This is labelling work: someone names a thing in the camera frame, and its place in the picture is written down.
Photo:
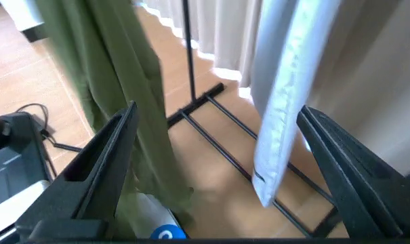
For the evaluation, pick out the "black clothes rack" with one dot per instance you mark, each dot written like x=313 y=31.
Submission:
x=187 y=51

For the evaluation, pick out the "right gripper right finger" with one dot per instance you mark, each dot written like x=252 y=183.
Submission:
x=367 y=203

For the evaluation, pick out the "pale grey shorts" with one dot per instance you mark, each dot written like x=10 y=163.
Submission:
x=286 y=101

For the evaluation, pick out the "green garment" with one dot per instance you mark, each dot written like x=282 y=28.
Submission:
x=116 y=51

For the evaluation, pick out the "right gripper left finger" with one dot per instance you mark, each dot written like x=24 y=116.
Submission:
x=55 y=210

